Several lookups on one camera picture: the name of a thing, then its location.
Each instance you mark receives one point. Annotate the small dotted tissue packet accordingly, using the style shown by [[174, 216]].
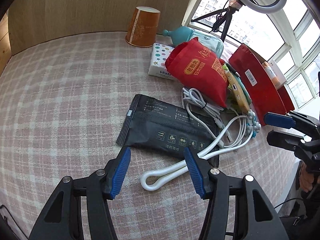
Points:
[[158, 60]]

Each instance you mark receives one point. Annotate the black tripod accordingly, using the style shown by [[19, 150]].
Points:
[[226, 22]]

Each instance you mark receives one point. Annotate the wooden slat panel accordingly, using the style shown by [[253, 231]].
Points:
[[3, 40]]

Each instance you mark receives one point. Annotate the phone in yellow case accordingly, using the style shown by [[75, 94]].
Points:
[[237, 90]]

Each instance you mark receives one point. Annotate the dark cloth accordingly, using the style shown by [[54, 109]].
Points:
[[300, 225]]

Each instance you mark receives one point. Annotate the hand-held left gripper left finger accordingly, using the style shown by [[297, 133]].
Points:
[[121, 172]]

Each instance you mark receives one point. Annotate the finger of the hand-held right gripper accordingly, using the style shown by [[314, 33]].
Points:
[[278, 120], [282, 138]]

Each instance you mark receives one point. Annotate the light wooden back panel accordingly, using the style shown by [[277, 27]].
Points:
[[87, 7]]

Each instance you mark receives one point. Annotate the person's right hand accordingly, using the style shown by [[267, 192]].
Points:
[[306, 182]]

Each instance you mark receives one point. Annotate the orange paper cup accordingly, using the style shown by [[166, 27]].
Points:
[[143, 27]]

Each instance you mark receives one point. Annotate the blue flower-shaped clip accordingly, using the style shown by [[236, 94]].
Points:
[[253, 122]]

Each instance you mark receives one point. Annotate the teal bottle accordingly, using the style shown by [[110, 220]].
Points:
[[185, 35]]

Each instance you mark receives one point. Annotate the black wet wipe pack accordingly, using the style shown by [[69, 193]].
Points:
[[160, 125]]

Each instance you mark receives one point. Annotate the red box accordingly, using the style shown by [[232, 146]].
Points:
[[260, 90]]

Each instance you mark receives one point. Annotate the white flexible phone holder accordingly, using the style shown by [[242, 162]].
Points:
[[170, 172]]

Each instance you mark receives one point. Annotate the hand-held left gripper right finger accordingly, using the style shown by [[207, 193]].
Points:
[[196, 172]]

